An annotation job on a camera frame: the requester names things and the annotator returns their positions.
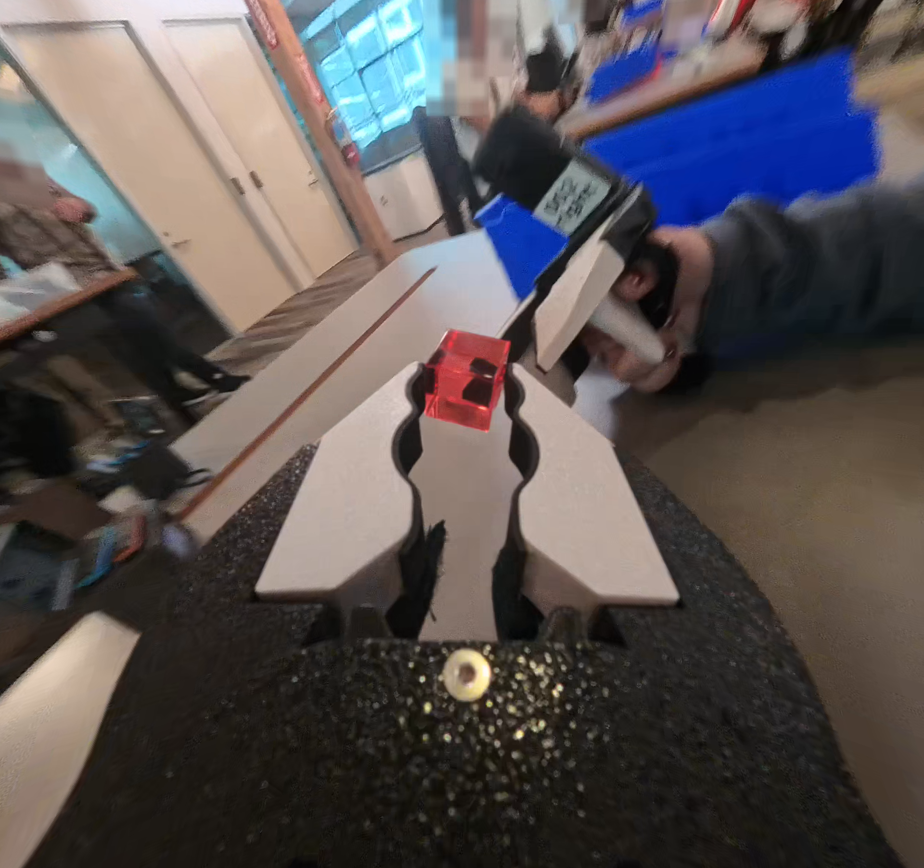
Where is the person's right hand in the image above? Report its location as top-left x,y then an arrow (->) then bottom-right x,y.
581,224 -> 717,394

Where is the large blue plastic bin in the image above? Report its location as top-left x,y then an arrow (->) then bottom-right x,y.
474,45 -> 883,300

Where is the white cabinet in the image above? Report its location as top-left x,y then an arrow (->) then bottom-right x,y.
359,152 -> 443,243

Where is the red transparent cube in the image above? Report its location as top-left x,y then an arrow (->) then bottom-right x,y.
423,329 -> 512,433

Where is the wooden post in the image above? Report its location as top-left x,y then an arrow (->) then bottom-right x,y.
215,0 -> 399,268

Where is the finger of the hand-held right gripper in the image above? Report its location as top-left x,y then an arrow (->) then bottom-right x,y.
497,283 -> 580,408
533,231 -> 620,373

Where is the dark bag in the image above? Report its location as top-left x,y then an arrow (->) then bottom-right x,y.
107,437 -> 215,502

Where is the white door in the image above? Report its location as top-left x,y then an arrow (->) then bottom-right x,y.
0,20 -> 304,335
162,15 -> 359,284

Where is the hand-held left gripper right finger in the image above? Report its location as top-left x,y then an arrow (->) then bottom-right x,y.
498,363 -> 681,631

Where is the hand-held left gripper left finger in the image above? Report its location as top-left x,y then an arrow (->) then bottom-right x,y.
255,361 -> 434,616

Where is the person's right forearm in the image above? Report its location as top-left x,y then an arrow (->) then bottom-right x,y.
692,179 -> 924,367

